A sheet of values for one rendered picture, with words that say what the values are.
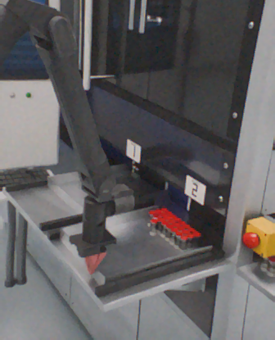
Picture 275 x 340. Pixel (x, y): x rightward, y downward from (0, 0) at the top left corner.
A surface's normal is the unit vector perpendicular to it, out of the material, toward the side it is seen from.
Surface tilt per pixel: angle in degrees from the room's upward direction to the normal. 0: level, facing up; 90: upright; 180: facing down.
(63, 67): 98
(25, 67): 90
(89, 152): 87
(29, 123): 90
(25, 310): 0
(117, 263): 0
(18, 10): 91
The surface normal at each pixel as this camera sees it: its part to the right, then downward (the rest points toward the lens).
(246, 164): -0.84, 0.14
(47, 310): 0.07, -0.93
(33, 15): 0.59, 0.35
